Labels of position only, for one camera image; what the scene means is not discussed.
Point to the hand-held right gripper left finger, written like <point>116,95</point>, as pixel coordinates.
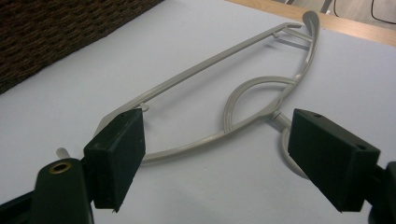
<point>115,158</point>

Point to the grey plastic clothes hanger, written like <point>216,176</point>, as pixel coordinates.
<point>199,70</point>

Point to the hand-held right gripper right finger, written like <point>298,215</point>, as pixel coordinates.
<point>333,155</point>

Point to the dark brown woven basket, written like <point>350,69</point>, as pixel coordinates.
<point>46,29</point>

